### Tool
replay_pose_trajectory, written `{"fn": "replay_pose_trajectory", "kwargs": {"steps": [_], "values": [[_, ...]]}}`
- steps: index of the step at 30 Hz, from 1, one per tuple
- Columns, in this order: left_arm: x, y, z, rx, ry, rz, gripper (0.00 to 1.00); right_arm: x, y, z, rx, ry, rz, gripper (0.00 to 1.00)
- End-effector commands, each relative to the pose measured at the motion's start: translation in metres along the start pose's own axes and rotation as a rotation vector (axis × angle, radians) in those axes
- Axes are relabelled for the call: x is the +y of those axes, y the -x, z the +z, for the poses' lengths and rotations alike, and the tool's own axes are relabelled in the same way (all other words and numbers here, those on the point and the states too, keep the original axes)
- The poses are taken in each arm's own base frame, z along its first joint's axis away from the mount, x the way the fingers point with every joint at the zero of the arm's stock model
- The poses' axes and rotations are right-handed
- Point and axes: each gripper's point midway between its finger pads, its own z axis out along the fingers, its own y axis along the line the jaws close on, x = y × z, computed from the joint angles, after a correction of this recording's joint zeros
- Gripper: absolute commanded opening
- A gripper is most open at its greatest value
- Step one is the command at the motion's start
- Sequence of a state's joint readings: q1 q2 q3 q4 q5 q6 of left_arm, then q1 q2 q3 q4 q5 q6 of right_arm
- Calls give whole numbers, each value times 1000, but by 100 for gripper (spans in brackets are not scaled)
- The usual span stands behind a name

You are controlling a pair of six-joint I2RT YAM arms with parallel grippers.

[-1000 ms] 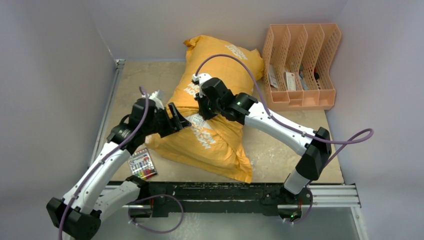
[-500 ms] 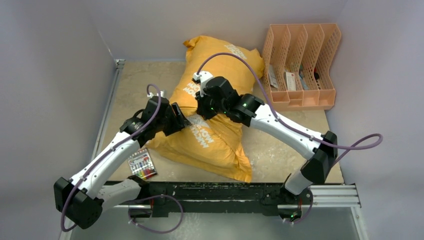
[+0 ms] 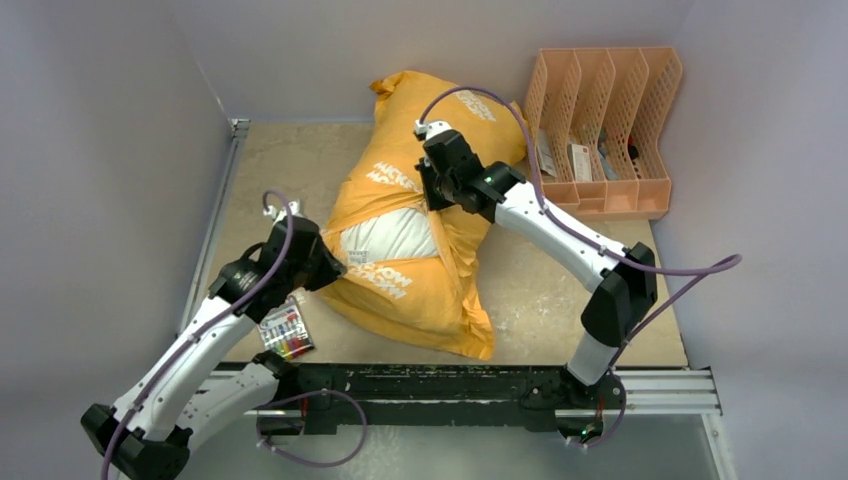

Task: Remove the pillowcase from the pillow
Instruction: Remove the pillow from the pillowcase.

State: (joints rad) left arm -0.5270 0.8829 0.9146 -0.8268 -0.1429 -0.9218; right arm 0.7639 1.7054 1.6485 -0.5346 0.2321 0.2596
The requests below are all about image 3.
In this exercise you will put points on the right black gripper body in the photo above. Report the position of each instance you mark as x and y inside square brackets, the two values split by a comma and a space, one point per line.
[441, 189]

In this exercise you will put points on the white pillow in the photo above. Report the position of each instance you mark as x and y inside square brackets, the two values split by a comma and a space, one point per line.
[401, 234]

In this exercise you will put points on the orange Mickey Mouse pillowcase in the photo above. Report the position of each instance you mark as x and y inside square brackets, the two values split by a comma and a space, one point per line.
[431, 302]

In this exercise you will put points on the peach plastic file organizer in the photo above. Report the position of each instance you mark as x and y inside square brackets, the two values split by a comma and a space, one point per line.
[615, 101]

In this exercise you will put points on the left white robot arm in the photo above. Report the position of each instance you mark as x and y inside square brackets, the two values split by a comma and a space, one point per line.
[151, 431]

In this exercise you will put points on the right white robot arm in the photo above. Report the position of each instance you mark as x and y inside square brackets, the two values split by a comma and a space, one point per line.
[621, 295]

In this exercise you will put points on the colourful marker pack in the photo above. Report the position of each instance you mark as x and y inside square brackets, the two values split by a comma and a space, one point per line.
[284, 331]

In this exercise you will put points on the small paper packet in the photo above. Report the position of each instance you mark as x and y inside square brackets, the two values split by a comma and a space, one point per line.
[544, 155]

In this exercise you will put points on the white card box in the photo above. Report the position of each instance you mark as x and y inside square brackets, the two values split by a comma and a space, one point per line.
[581, 162]

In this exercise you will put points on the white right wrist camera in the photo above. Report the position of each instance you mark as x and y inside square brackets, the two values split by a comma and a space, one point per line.
[425, 130]

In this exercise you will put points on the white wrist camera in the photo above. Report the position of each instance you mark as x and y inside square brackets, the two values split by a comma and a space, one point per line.
[278, 214]
[425, 130]

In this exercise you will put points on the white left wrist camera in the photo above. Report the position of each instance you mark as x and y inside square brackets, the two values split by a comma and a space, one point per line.
[278, 214]

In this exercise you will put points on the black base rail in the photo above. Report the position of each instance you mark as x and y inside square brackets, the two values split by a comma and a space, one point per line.
[536, 398]

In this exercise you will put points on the aluminium frame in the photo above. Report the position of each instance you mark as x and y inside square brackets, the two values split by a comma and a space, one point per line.
[533, 303]

